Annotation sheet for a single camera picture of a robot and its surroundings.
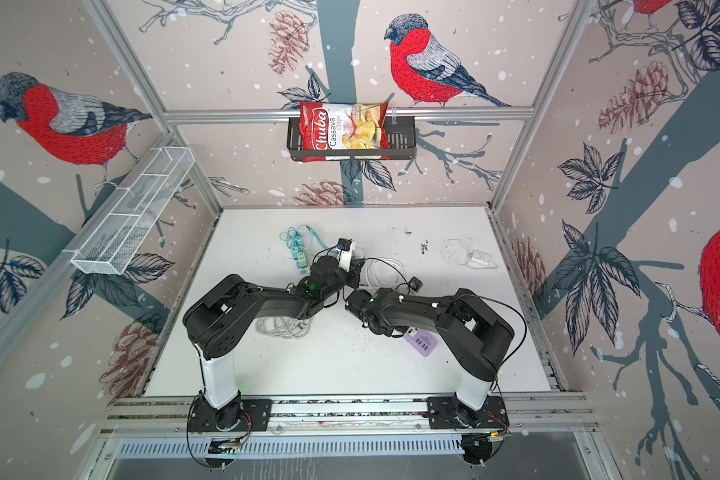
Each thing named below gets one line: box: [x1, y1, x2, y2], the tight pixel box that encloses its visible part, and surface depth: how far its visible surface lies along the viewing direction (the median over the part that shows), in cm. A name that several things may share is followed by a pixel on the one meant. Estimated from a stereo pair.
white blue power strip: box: [290, 238, 310, 275], surface depth 100 cm
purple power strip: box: [404, 330, 437, 357], surface depth 85 cm
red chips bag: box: [299, 101, 392, 162], surface depth 90 cm
